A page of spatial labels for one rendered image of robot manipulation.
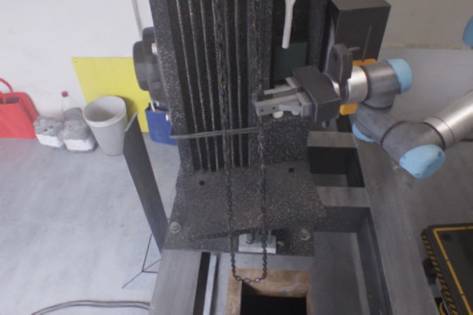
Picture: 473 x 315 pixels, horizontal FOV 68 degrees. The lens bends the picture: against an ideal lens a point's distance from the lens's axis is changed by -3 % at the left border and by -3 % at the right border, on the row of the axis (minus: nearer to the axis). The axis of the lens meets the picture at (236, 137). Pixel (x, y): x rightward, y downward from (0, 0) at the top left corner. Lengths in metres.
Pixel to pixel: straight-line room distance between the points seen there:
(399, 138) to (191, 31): 0.55
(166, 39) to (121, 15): 1.44
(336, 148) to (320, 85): 1.00
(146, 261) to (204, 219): 1.02
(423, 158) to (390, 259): 0.71
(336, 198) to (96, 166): 1.73
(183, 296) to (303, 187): 0.54
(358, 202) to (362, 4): 0.84
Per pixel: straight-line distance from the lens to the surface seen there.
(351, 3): 0.94
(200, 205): 1.18
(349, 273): 2.11
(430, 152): 0.78
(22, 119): 3.01
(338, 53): 0.71
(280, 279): 2.04
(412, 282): 1.41
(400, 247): 1.46
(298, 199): 1.19
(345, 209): 1.52
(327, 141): 1.73
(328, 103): 0.70
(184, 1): 0.91
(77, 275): 2.24
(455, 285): 1.89
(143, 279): 2.09
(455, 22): 2.53
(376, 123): 0.83
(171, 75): 0.98
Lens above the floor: 1.85
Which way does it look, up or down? 44 degrees down
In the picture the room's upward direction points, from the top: 2 degrees counter-clockwise
